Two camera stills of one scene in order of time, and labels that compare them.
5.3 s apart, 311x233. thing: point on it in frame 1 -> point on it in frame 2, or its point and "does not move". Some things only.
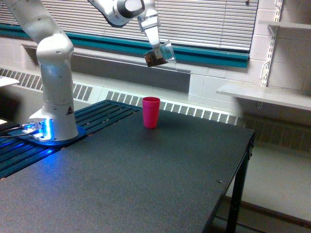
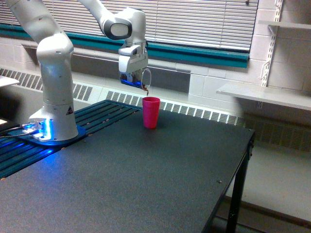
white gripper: (149, 23) -> (132, 58)
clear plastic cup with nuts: (160, 55) -> (143, 78)
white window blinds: (227, 24) does not move
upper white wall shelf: (286, 24) does not move
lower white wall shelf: (290, 97) does not move
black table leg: (234, 222) does not move
